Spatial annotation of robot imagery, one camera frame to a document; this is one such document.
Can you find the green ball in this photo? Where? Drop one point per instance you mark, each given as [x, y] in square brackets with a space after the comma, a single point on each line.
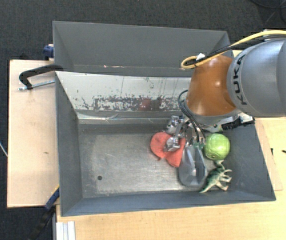
[217, 146]

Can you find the red cloth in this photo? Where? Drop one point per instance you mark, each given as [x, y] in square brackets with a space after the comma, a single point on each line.
[158, 146]

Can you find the pale wood board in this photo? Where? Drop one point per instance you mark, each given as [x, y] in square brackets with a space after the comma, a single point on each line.
[30, 139]

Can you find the grey metal bin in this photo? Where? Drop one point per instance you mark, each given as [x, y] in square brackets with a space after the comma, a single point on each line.
[123, 164]

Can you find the green toy dinosaur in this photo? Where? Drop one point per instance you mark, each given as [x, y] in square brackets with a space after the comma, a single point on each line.
[214, 177]

